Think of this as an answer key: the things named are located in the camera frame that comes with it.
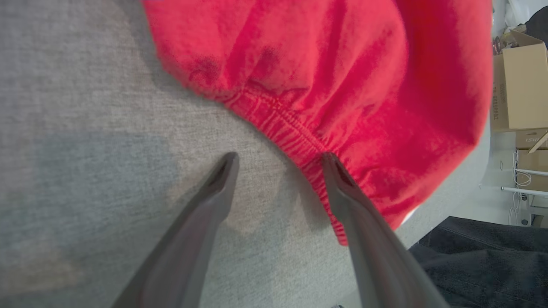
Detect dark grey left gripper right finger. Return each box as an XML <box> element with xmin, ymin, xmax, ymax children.
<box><xmin>321</xmin><ymin>152</ymin><xmax>449</xmax><ymax>308</ymax></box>

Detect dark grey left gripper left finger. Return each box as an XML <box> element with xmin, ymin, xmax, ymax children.
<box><xmin>112</xmin><ymin>152</ymin><xmax>239</xmax><ymax>308</ymax></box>

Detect red shorts with white band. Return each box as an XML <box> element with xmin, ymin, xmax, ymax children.
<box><xmin>141</xmin><ymin>0</ymin><xmax>494</xmax><ymax>246</ymax></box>

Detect dark denim garment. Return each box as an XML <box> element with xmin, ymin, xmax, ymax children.
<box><xmin>409</xmin><ymin>216</ymin><xmax>548</xmax><ymax>308</ymax></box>

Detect grey fabric sofa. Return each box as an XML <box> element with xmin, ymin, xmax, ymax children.
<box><xmin>0</xmin><ymin>0</ymin><xmax>493</xmax><ymax>308</ymax></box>

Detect white metal rod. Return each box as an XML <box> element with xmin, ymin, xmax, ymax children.
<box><xmin>501</xmin><ymin>169</ymin><xmax>548</xmax><ymax>198</ymax></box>

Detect plain cardboard box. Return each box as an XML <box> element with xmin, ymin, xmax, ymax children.
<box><xmin>517</xmin><ymin>150</ymin><xmax>548</xmax><ymax>192</ymax></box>

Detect small printed cardboard box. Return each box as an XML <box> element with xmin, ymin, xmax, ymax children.
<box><xmin>516</xmin><ymin>128</ymin><xmax>548</xmax><ymax>150</ymax></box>

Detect large open cardboard box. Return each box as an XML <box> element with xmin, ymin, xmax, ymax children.
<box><xmin>491</xmin><ymin>29</ymin><xmax>548</xmax><ymax>132</ymax></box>

